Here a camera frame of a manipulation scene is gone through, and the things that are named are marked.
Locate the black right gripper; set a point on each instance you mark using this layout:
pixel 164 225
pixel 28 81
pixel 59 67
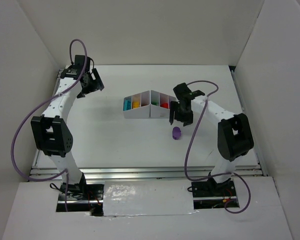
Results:
pixel 182 115

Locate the red lego brick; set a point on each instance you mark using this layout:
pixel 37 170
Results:
pixel 164 105

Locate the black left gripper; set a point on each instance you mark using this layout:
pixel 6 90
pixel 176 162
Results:
pixel 93 85

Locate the teal frog flower lego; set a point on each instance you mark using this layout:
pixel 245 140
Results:
pixel 127 104

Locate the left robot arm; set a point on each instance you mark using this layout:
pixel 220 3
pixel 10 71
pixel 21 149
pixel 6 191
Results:
pixel 51 133

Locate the yellow butterfly lego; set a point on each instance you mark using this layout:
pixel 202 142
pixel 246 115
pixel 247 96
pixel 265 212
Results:
pixel 135 105

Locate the purple oval lego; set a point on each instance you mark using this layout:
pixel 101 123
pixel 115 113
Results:
pixel 176 133

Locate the aluminium frame rail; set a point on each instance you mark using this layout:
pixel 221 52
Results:
pixel 109 146

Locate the white divided organizer bin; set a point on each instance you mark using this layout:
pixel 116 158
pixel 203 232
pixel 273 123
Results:
pixel 146 109

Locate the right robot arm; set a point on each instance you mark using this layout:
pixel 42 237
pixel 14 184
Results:
pixel 234 136

